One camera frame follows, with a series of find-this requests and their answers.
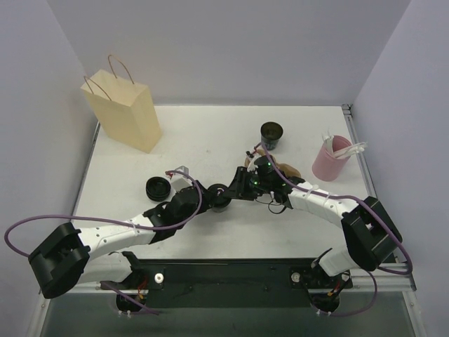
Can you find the beige paper bag with handles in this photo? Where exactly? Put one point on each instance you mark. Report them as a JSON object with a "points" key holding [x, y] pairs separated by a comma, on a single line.
{"points": [[124, 108]]}

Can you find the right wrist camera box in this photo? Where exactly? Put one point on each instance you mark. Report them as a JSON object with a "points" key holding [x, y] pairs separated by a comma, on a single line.
{"points": [[251, 156]]}

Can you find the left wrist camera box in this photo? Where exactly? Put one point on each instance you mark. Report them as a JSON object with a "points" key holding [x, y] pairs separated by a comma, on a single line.
{"points": [[179, 182]]}

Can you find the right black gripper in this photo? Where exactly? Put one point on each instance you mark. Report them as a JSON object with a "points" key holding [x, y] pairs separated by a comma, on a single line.
{"points": [[240, 182]]}

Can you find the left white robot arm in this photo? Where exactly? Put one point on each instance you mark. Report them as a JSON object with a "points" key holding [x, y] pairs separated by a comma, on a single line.
{"points": [[72, 255]]}

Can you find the dark translucent cup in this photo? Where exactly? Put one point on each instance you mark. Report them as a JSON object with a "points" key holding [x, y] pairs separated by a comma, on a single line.
{"points": [[270, 134], [221, 209]]}

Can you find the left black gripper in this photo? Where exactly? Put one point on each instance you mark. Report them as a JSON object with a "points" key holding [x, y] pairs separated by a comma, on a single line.
{"points": [[202, 202]]}

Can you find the black cup lid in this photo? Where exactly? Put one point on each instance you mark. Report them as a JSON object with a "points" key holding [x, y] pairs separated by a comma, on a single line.
{"points": [[218, 200]]}

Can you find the white plastic cutlery piece upright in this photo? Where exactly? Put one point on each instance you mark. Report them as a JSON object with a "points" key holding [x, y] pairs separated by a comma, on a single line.
{"points": [[328, 141]]}

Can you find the stack of black cup lids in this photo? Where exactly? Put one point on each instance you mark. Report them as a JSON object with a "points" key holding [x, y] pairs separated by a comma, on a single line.
{"points": [[157, 189]]}

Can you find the brown cardboard cup carrier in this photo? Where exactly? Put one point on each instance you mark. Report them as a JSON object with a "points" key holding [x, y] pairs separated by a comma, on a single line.
{"points": [[287, 169]]}

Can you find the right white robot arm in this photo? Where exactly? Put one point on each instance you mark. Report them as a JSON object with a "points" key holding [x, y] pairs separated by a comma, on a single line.
{"points": [[369, 233]]}

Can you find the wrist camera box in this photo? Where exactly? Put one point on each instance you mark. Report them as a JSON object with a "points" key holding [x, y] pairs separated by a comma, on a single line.
{"points": [[251, 156], [179, 182]]}

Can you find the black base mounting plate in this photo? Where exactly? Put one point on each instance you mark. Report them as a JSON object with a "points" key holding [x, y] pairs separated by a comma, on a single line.
{"points": [[228, 283]]}

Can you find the pink cylindrical utensil holder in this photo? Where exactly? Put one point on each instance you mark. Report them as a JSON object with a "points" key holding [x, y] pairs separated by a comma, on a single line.
{"points": [[325, 166]]}

